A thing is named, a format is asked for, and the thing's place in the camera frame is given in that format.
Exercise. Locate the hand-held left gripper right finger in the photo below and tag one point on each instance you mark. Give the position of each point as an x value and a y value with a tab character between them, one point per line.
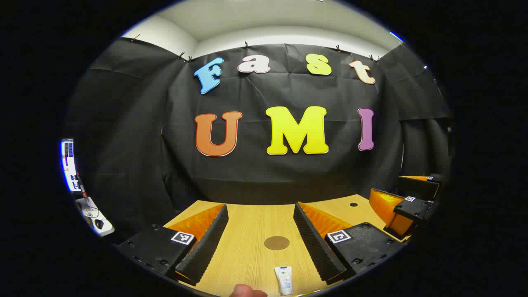
313	243

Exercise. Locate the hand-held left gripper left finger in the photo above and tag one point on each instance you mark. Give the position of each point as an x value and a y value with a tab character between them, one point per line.
206	247

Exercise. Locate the row of black clips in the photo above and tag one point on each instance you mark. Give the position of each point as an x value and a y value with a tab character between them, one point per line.
246	44

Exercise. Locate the black computer mouse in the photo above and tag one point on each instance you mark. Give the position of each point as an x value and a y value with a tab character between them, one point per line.
99	224

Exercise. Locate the wooden desktop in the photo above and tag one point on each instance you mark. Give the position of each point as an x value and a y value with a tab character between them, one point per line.
255	231

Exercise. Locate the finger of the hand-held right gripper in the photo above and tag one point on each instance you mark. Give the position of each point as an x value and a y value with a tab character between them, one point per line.
416	187
412	208

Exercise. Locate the white side table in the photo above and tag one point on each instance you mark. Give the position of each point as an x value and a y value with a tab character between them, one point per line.
105	227

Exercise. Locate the small red bottle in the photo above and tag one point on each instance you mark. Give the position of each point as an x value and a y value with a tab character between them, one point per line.
83	190

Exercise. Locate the brown round coaster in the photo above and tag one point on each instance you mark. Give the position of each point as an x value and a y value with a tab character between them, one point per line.
276	243

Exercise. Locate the computer monitor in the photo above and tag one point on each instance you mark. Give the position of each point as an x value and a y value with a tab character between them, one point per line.
68	161

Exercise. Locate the black backdrop cloth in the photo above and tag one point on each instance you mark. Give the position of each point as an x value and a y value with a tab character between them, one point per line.
288	177

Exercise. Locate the white toothpaste tube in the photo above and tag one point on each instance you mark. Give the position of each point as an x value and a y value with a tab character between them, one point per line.
284	280

